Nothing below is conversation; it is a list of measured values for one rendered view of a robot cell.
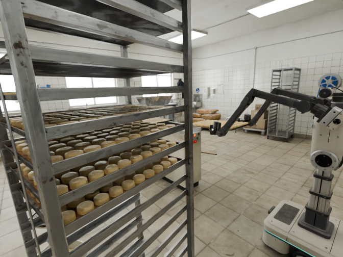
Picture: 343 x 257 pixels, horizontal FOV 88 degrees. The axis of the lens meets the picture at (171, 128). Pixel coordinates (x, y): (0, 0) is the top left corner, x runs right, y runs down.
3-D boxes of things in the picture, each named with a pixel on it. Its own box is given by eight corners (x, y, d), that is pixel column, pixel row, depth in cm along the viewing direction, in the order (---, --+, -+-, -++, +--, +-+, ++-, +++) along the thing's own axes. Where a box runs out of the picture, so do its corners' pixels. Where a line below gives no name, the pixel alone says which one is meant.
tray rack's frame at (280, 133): (273, 133, 522) (279, 70, 484) (294, 136, 486) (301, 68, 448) (265, 137, 480) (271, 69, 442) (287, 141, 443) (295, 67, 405)
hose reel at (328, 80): (335, 120, 424) (342, 72, 401) (334, 121, 414) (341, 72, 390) (313, 118, 455) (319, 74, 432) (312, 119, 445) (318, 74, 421)
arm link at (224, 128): (249, 99, 140) (255, 100, 148) (244, 95, 143) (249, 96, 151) (219, 138, 162) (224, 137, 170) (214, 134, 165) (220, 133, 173)
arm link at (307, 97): (270, 86, 172) (275, 84, 178) (266, 99, 179) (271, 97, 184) (325, 99, 142) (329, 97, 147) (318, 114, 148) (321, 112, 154)
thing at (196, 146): (155, 176, 297) (152, 124, 278) (171, 170, 318) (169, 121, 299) (185, 194, 244) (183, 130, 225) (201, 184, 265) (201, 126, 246)
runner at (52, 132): (182, 110, 89) (182, 104, 89) (187, 110, 88) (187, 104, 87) (24, 142, 40) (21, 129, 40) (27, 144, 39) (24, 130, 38)
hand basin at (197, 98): (209, 114, 706) (209, 86, 683) (203, 116, 682) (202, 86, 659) (191, 112, 780) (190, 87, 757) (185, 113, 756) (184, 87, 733)
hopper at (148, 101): (136, 105, 288) (135, 97, 285) (163, 103, 322) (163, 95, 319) (145, 106, 266) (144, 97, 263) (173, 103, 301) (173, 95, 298)
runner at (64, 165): (183, 127, 91) (182, 122, 91) (188, 128, 90) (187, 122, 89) (32, 178, 42) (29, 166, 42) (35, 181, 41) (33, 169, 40)
